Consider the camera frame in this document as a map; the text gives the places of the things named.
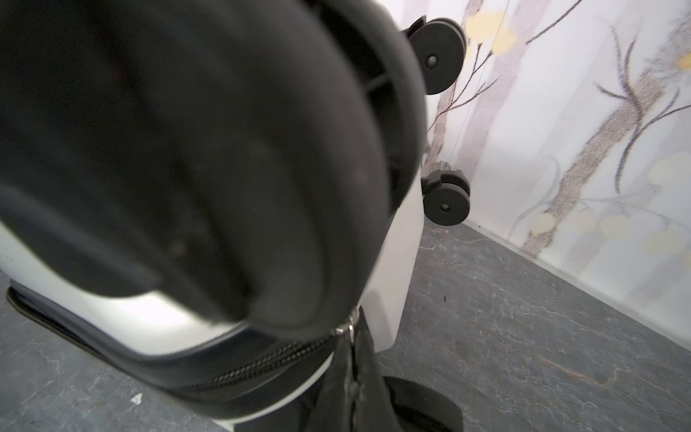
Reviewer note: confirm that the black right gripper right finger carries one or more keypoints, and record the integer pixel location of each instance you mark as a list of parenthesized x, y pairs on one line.
[(373, 410)]

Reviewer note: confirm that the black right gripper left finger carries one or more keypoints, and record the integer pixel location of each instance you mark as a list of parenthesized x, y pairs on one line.
[(334, 407)]

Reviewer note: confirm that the silver zipper pull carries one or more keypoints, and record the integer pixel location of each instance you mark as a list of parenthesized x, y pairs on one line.
[(347, 330)]

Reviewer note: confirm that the white hard-shell suitcase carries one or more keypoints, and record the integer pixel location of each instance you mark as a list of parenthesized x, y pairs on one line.
[(198, 193)]

